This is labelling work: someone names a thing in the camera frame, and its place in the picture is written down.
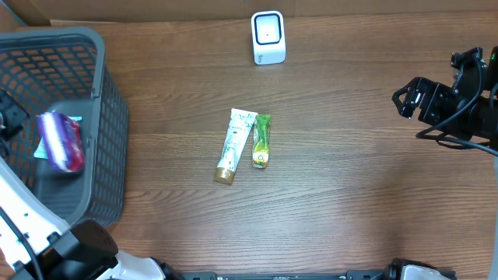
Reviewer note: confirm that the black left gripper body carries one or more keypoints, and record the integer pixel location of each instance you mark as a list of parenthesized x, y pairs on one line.
[(10, 117)]

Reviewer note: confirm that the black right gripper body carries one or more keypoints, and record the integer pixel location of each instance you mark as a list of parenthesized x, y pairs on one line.
[(434, 104)]

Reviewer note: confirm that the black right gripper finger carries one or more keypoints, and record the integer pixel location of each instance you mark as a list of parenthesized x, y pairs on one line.
[(412, 87), (406, 103)]

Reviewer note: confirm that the teal wet wipes pack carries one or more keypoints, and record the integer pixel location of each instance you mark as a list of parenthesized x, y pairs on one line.
[(40, 152)]

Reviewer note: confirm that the purple red liners pack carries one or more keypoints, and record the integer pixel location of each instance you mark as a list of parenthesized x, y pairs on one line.
[(62, 141)]

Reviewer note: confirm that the green yellow snack packet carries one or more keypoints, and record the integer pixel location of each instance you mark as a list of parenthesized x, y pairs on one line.
[(261, 132)]

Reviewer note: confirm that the white gold cream tube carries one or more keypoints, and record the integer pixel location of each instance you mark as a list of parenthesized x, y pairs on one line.
[(239, 127)]

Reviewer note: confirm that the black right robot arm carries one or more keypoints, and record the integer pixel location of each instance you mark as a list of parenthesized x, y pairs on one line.
[(461, 116)]

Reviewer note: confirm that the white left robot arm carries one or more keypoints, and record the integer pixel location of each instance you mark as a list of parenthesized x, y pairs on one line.
[(40, 245)]

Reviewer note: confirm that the white barcode scanner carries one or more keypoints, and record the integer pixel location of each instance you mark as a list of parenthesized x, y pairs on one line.
[(268, 37)]

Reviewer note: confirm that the grey plastic mesh basket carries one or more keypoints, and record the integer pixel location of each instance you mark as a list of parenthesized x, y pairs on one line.
[(64, 70)]

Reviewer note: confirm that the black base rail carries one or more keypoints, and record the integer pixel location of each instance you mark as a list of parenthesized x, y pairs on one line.
[(399, 269)]

